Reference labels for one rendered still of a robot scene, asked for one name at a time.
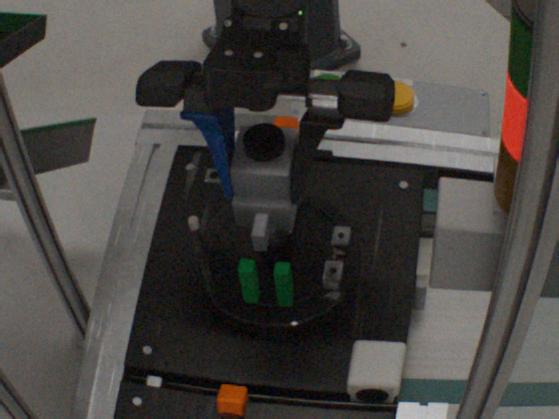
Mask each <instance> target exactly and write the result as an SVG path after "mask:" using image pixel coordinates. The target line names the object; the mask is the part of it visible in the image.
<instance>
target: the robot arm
mask: <svg viewBox="0 0 559 419"><path fill-rule="evenodd" d="M307 1H308V0H231V6H230V16H229V17H227V18H226V19H225V20H224V24H223V31H222V34H221V37H220V39H219V41H218V42H216V43H215V44H214V46H213V48H212V50H211V51H210V52H209V54H208V56H207V57H206V59H205V61H204V63H203V66H202V64H201V63H199V62H198V61H195V60H193V61H182V60H175V61H167V60H161V61H159V62H158V63H156V64H154V65H153V66H151V67H150V68H148V69H147V70H146V71H145V72H143V73H142V75H141V76H140V77H139V78H138V81H137V85H136V98H135V101H136V103H137V105H138V106H142V107H153V108H157V107H165V108H175V107H176V106H177V105H179V104H180V103H181V102H182V101H183V100H184V106H183V109H182V110H181V111H180V112H179V114H180V117H181V119H182V120H185V121H191V122H193V123H194V124H195V125H196V126H197V127H198V129H199V130H200V131H201V132H202V134H203V135H204V139H205V141H206V143H207V145H208V148H209V150H210V152H211V155H212V158H213V161H214V164H215V167H216V170H217V172H218V175H219V179H220V182H221V185H222V188H223V191H224V194H225V197H226V199H232V198H233V196H234V191H233V185H232V179H231V173H230V169H231V165H232V160H233V156H234V150H235V118H234V115H235V108H241V109H248V110H249V111H250V112H255V113H262V112H267V111H270V110H271V109H273V108H274V107H275V105H276V103H277V101H290V102H305V107H306V108H308V109H307V110H306V112H305V113H304V115H303V117H302V118H301V120H300V122H299V134H298V144H297V150H296V156H295V164H294V170H293V176H292V184H291V204H292V205H296V204H297V202H298V199H299V196H300V193H301V191H302V188H303V185H304V183H305V179H306V176H307V173H308V171H309V168H311V165H312V163H313V160H314V157H315V154H316V151H317V148H318V146H319V144H320V142H321V141H322V139H323V137H324V135H325V133H326V131H328V130H339V129H341V128H342V126H343V124H344V121H345V119H355V120H359V121H373V122H388V121H389V120H390V119H391V113H392V109H393V105H394V102H395V98H394V93H395V81H394V80H393V79H392V78H391V77H390V76H389V74H386V73H379V72H364V71H362V70H349V71H347V72H346V73H345V75H342V76H341V78H340V80H328V79H313V78H311V77H310V56H309V49H308V43H307V42H306V40H307Z"/></svg>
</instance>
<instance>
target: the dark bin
mask: <svg viewBox="0 0 559 419"><path fill-rule="evenodd" d="M46 22H47V14H44V15H43V14H36V13H35V14H31V13H29V14H28V13H17V12H16V13H13V12H11V13H9V12H3V11H2V12H0V70H1V69H2V68H3V67H5V66H6V65H8V64H9V63H11V62H12V61H13V60H15V59H16V58H18V57H19V56H20V55H22V54H23V53H25V52H27V51H28V50H30V49H31V48H32V47H34V46H35V45H37V44H38V43H39V42H41V41H42V40H44V39H45V37H46V28H47V25H46Z"/></svg>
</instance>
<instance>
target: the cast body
mask: <svg viewBox="0 0 559 419"><path fill-rule="evenodd" d="M297 144H298V132H297V130H296V129H283V128H279V127H277V126H275V125H272V124H258V125H255V126H241V127H240V128H239V132H238V137H237V141H236V146H235V150H234V156H233V160H232V165H231V169H230V173H231V179H232V185H233V191H234V200H233V207H234V212H235V218H236V224H237V225H238V226H248V227H253V233H252V238H253V245H254V250H259V251H266V250H267V246H268V241H269V235H271V229H272V228H274V229H286V230H292V229H293V227H294V221H295V215H296V209H297V204H296V205H292V204H291V184H292V176H293V170H294V164H295V156H296V150H297Z"/></svg>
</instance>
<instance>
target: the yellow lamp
mask: <svg viewBox="0 0 559 419"><path fill-rule="evenodd" d="M499 144H500V148H499V154H498V163H497V168H496V178H495V184H494V194H495V196H496V199H497V201H498V203H499V206H500V207H501V208H502V209H503V211H504V212H505V213H506V214H507V215H508V216H509V214H510V209H511V200H512V197H513V193H514V184H515V180H516V176H517V173H516V171H517V167H518V162H517V161H516V160H515V159H514V158H513V157H512V156H511V155H510V153H509V152H508V150H507V149H506V147H505V146H504V143H503V139H502V135H501V139H500V143H499Z"/></svg>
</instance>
